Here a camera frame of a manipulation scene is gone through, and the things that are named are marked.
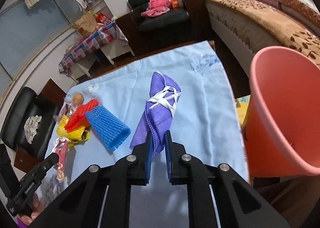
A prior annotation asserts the pink white wrapper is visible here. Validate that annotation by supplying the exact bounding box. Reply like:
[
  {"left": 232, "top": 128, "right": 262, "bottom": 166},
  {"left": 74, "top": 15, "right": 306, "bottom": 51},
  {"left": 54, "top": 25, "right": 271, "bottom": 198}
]
[{"left": 52, "top": 136, "right": 69, "bottom": 182}]

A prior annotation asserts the yellow foam net sleeve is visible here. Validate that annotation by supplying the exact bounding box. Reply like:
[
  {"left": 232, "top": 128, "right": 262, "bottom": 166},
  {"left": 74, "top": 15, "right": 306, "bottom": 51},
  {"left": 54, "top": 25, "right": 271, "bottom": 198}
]
[{"left": 56, "top": 114, "right": 90, "bottom": 149}]

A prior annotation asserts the blue foam net sleeve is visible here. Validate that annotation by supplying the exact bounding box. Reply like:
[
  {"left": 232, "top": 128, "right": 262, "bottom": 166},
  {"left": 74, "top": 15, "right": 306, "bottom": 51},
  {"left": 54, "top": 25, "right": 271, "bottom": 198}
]
[{"left": 85, "top": 106, "right": 131, "bottom": 151}]

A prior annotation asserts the red foam net sleeve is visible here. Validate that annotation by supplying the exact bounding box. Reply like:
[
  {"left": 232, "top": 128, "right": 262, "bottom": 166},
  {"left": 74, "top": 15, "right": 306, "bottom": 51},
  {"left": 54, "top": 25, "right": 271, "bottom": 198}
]
[{"left": 65, "top": 99, "right": 99, "bottom": 132}]

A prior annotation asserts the purple face mask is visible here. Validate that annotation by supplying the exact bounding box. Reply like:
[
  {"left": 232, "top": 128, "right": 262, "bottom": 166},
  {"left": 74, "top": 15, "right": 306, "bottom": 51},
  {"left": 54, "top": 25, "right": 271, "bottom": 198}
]
[{"left": 130, "top": 72, "right": 182, "bottom": 155}]

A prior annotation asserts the pink plastic trash bin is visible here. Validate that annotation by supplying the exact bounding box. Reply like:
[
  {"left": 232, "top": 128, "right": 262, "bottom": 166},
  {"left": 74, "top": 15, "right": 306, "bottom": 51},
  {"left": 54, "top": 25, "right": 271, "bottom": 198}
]
[{"left": 244, "top": 46, "right": 319, "bottom": 177}]

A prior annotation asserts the left hand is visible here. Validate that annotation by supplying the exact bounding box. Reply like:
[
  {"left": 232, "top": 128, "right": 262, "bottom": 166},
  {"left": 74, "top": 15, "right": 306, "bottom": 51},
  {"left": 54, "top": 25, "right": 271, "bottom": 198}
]
[{"left": 17, "top": 192, "right": 46, "bottom": 226}]

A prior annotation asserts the light blue cloth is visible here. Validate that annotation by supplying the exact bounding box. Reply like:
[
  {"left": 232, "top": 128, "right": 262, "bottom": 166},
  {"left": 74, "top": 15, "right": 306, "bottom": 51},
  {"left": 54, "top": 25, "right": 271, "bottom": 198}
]
[{"left": 36, "top": 40, "right": 250, "bottom": 228}]

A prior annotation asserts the clear snack wrapper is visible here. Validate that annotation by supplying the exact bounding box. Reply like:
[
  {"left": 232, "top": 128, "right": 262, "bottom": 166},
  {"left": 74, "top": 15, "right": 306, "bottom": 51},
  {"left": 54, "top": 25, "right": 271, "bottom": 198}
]
[{"left": 53, "top": 99, "right": 78, "bottom": 122}]

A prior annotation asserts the walnut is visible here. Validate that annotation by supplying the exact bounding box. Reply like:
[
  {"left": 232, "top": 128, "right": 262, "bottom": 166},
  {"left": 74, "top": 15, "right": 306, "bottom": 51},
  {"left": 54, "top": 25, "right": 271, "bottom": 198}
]
[{"left": 72, "top": 93, "right": 84, "bottom": 105}]

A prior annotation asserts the white side table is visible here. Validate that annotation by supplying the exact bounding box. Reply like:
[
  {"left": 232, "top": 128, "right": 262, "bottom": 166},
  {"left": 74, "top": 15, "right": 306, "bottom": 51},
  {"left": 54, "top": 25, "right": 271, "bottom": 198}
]
[{"left": 70, "top": 40, "right": 135, "bottom": 84}]

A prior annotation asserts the plaid tablecloth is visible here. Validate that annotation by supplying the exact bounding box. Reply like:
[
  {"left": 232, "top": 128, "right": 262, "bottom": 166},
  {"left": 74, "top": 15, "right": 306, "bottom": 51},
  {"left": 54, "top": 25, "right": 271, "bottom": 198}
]
[{"left": 58, "top": 21, "right": 129, "bottom": 77}]

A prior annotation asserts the brown paper bag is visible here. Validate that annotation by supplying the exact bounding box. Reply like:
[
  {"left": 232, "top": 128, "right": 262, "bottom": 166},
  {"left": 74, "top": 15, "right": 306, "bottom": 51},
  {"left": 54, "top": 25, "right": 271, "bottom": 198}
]
[{"left": 71, "top": 12, "right": 99, "bottom": 38}]

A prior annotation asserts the red gift bag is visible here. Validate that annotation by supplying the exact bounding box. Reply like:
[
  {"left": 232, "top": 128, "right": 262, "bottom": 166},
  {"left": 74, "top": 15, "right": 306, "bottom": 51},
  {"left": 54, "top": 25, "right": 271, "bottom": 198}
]
[{"left": 95, "top": 13, "right": 111, "bottom": 24}]

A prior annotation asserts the black leather armchair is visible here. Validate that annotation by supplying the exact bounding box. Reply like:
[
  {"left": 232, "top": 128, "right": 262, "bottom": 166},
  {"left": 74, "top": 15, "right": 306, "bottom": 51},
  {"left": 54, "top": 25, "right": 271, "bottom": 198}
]
[{"left": 116, "top": 0, "right": 213, "bottom": 55}]

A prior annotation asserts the pink clothing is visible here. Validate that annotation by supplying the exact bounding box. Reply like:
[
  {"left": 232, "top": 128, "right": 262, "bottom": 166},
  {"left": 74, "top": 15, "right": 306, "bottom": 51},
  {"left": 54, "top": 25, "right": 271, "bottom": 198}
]
[{"left": 140, "top": 0, "right": 177, "bottom": 17}]

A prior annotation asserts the bed with brown blanket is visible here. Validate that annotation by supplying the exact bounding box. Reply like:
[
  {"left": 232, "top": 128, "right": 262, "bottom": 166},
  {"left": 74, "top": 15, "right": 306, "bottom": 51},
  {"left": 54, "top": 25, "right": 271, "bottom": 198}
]
[{"left": 203, "top": 0, "right": 319, "bottom": 73}]

